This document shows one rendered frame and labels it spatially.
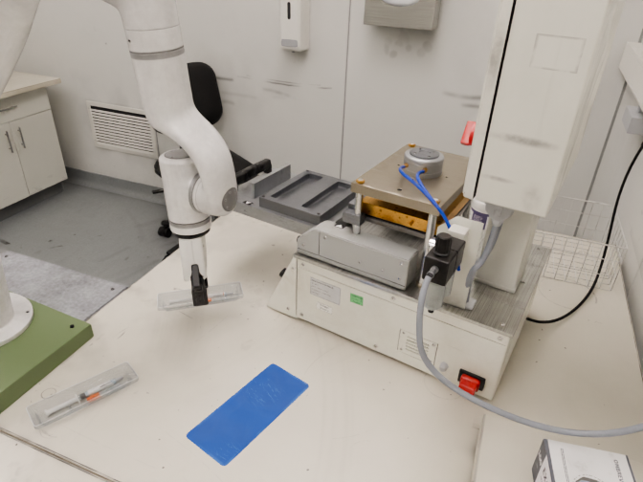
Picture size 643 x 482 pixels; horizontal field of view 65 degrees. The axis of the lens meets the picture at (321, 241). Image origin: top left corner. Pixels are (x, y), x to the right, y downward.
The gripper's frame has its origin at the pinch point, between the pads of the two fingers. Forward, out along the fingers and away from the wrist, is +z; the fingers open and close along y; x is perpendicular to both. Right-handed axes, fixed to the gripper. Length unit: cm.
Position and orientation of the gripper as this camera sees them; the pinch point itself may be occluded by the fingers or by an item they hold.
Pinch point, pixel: (200, 290)
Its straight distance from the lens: 115.4
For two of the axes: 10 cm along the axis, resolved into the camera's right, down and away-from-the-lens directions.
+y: 2.0, 4.8, -8.6
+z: 0.0, 8.7, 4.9
